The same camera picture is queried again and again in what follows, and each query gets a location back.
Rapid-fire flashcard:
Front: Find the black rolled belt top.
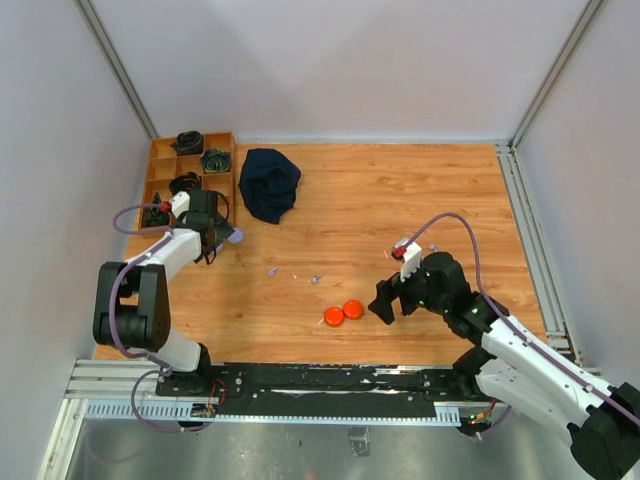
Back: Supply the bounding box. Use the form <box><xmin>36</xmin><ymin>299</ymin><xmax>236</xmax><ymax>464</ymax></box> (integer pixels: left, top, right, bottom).
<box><xmin>171</xmin><ymin>130</ymin><xmax>204</xmax><ymax>156</ymax></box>

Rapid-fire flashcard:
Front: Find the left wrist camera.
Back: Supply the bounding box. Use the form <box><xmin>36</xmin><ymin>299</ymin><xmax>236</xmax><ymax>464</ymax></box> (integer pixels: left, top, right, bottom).
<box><xmin>168</xmin><ymin>191</ymin><xmax>191</xmax><ymax>218</ymax></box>

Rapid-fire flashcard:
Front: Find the orange earbud charging case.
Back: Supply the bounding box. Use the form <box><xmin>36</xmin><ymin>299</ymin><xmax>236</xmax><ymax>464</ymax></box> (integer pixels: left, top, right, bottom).
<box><xmin>323</xmin><ymin>307</ymin><xmax>345</xmax><ymax>327</ymax></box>

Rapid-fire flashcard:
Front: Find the black rolled belt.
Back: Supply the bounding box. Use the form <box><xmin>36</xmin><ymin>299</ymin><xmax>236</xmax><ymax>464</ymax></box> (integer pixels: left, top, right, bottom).
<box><xmin>171</xmin><ymin>130</ymin><xmax>204</xmax><ymax>156</ymax></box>
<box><xmin>169</xmin><ymin>171</ymin><xmax>202</xmax><ymax>195</ymax></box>

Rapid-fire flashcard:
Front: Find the purple charging case right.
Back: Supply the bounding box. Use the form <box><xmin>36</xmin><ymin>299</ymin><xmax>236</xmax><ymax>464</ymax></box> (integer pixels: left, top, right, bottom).
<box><xmin>226</xmin><ymin>227</ymin><xmax>245</xmax><ymax>245</ymax></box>

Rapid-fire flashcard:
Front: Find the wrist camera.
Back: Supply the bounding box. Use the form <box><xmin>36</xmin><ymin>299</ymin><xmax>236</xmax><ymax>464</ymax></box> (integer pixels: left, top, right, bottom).
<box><xmin>168</xmin><ymin>191</ymin><xmax>191</xmax><ymax>218</ymax></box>
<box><xmin>391</xmin><ymin>238</ymin><xmax>423</xmax><ymax>282</ymax></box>

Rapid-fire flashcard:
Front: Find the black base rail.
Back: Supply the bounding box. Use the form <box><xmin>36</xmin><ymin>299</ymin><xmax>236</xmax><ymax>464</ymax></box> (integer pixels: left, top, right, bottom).
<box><xmin>156</xmin><ymin>363</ymin><xmax>491</xmax><ymax>421</ymax></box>

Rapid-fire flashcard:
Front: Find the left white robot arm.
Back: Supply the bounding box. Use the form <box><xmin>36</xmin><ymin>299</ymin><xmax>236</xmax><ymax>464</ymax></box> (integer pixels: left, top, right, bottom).
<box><xmin>92</xmin><ymin>188</ymin><xmax>238</xmax><ymax>396</ymax></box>

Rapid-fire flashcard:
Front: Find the wooden compartment tray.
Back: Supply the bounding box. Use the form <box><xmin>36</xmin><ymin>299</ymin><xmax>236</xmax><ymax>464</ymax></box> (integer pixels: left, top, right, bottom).
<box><xmin>138</xmin><ymin>131</ymin><xmax>238</xmax><ymax>240</ymax></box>

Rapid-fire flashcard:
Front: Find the dark blue cloth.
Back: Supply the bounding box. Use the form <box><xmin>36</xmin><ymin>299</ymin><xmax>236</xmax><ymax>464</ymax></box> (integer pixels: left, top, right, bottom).
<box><xmin>238</xmin><ymin>148</ymin><xmax>302</xmax><ymax>225</ymax></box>

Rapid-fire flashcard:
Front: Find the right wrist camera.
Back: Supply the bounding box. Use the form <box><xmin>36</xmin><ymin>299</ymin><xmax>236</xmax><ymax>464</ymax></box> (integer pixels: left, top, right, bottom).
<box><xmin>391</xmin><ymin>238</ymin><xmax>423</xmax><ymax>282</ymax></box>

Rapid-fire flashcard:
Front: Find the black rolled belt middle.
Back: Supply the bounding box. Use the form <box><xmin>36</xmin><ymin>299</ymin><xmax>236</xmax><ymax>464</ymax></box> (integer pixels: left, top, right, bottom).
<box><xmin>169</xmin><ymin>171</ymin><xmax>202</xmax><ymax>195</ymax></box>

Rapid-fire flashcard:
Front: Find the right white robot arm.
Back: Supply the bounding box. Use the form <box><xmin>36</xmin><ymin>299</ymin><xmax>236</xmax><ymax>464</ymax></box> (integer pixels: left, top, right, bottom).
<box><xmin>368</xmin><ymin>247</ymin><xmax>639</xmax><ymax>479</ymax></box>

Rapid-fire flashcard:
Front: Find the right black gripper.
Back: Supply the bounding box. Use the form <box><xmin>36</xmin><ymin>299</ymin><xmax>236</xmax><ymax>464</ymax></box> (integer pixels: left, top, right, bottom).
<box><xmin>368</xmin><ymin>257</ymin><xmax>449</xmax><ymax>324</ymax></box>

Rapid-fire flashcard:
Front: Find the dark folded belt bottom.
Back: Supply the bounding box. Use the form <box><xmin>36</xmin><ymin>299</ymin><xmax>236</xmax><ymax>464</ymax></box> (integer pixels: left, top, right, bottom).
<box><xmin>141</xmin><ymin>208</ymin><xmax>171</xmax><ymax>228</ymax></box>

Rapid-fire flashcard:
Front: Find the green patterned rolled belt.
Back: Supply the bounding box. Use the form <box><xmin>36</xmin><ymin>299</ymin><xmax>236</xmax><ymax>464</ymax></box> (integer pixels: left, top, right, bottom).
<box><xmin>200</xmin><ymin>148</ymin><xmax>232</xmax><ymax>174</ymax></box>

